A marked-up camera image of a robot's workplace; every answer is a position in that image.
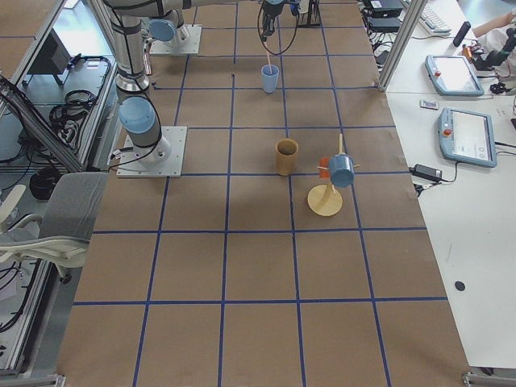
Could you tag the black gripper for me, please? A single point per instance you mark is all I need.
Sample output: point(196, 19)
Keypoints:
point(269, 12)

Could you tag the light blue cup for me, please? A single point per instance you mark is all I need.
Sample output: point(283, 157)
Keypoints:
point(269, 76)

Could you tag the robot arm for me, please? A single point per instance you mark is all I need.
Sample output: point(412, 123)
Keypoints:
point(137, 112)
point(167, 32)

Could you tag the bamboo cup holder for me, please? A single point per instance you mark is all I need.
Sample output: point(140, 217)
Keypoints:
point(286, 156)

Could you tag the black mug rack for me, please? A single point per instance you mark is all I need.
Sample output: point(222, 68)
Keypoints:
point(309, 13)

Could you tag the orange mug on tree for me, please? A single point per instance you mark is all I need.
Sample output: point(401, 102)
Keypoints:
point(323, 168)

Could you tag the blue mug on tree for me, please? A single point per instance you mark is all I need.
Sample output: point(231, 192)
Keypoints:
point(341, 170)

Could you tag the wooden mug tree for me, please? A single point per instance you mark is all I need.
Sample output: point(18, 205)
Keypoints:
point(325, 200)

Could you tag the teach pendant far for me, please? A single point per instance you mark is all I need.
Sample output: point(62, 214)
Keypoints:
point(453, 76)

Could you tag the teach pendant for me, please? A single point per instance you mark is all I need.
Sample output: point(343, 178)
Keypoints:
point(466, 136)
point(453, 76)

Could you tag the black power adapter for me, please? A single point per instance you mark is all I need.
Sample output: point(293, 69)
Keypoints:
point(426, 173)

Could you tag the teach pendant near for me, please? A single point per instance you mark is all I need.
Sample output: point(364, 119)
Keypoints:
point(466, 136)

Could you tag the grey office chair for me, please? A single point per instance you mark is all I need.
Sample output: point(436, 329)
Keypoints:
point(61, 235)

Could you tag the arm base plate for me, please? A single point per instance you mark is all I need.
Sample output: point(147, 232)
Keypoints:
point(165, 160)
point(191, 47)

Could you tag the aluminium frame post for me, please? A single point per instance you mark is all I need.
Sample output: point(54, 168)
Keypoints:
point(405, 32)

